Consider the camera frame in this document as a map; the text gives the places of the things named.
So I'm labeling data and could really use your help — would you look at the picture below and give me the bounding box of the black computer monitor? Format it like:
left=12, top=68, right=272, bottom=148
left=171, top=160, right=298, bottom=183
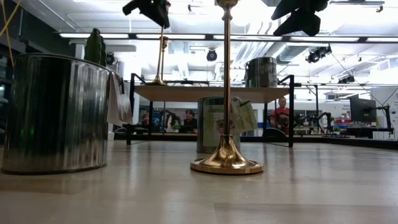
left=349, top=94, right=377, bottom=123

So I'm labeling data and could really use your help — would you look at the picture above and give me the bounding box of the green printed paper tag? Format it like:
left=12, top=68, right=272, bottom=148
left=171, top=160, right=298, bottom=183
left=231, top=96, right=259, bottom=134

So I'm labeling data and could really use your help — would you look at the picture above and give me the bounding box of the white paper tag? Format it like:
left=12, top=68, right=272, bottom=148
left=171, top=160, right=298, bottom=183
left=106, top=70, right=134, bottom=127

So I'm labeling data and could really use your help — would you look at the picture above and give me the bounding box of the yellow cable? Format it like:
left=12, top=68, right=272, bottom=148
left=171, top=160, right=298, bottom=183
left=0, top=0, right=22, bottom=68

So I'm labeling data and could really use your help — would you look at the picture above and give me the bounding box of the black table edge frame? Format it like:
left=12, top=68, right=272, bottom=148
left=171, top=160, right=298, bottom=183
left=113, top=132, right=398, bottom=151

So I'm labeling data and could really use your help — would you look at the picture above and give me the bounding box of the tall slim brass candlestick holder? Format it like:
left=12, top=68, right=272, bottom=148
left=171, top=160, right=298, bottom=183
left=147, top=26, right=169, bottom=86

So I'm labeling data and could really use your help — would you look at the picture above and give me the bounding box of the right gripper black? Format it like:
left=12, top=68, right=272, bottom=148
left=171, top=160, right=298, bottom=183
left=271, top=0, right=330, bottom=37

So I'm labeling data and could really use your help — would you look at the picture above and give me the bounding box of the metal can with paper label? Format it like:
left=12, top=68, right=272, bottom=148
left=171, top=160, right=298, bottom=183
left=197, top=96, right=242, bottom=154

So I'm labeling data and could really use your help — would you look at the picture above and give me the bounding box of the large brass candlestick holder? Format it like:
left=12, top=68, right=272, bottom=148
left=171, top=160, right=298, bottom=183
left=190, top=0, right=264, bottom=175

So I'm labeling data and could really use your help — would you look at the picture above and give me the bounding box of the black desk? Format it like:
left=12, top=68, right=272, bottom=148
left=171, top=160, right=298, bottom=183
left=341, top=126, right=395, bottom=140

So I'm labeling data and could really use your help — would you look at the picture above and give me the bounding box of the person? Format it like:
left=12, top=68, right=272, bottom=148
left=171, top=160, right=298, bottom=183
left=269, top=96, right=290, bottom=134
left=136, top=112, right=150, bottom=130
left=183, top=108, right=199, bottom=134

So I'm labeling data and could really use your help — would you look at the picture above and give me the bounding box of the large shiny metal can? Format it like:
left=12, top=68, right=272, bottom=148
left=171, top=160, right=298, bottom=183
left=1, top=53, right=111, bottom=175

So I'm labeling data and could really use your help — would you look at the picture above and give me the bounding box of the dark ribbed metal can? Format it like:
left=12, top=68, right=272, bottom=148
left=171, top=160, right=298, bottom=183
left=244, top=56, right=278, bottom=88

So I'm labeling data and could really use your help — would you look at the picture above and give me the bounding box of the wooden shelf with black legs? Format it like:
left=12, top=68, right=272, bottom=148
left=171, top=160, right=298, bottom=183
left=126, top=73, right=295, bottom=149

